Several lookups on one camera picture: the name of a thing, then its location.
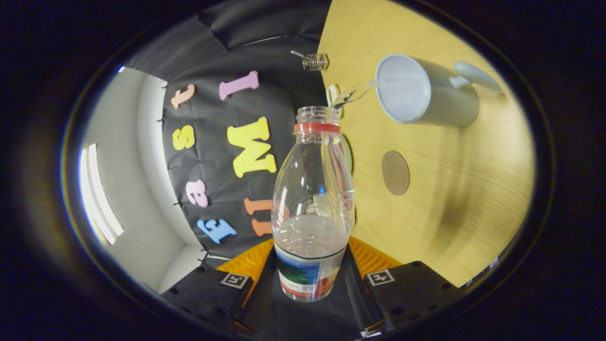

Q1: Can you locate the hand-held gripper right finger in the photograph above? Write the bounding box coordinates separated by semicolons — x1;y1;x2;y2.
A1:
345;236;467;338

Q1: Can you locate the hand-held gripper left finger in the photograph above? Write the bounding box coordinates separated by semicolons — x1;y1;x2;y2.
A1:
161;239;280;333

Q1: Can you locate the clear plastic juice bottle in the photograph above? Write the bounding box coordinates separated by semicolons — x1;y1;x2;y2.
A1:
271;106;356;303

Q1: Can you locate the round brown coaster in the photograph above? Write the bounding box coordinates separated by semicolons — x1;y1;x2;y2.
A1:
382;151;410;196

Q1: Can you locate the white cup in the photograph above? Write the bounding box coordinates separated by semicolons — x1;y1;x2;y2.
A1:
375;54;503;128

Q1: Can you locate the wooden table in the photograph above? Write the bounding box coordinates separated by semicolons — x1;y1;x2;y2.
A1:
316;0;535;288

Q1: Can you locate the black backdrop cloth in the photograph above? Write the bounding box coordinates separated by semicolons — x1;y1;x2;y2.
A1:
125;0;332;260

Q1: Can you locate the long ceiling light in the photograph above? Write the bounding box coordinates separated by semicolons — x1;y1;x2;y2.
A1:
78;144;125;246

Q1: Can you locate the light green plate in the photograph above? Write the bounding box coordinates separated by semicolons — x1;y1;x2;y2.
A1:
340;134;354;177

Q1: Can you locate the white divided condiment dish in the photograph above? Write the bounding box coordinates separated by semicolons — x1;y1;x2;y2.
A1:
327;84;342;118

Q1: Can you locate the small glass jar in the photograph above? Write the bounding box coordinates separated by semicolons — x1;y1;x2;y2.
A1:
302;53;330;72

